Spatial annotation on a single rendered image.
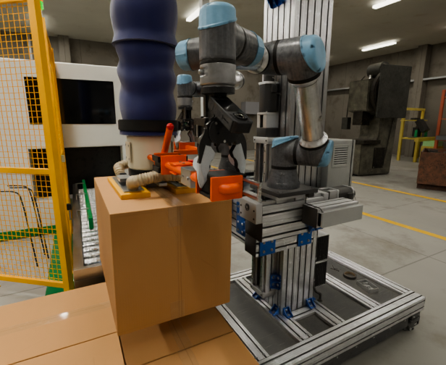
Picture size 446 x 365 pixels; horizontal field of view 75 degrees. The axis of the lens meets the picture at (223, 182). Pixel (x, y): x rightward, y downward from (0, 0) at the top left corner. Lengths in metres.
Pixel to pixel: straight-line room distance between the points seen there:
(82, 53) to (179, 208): 10.80
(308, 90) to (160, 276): 0.80
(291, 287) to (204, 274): 0.87
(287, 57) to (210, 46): 0.47
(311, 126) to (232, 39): 0.63
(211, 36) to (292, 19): 1.02
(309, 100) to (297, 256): 0.96
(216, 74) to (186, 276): 0.68
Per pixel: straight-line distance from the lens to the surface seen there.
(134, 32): 1.11
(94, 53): 11.61
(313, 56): 1.02
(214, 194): 0.58
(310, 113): 1.14
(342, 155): 1.75
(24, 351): 1.36
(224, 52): 0.61
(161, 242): 0.95
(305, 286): 1.92
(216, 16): 0.63
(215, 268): 1.07
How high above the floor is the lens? 1.33
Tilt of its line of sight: 12 degrees down
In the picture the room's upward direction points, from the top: straight up
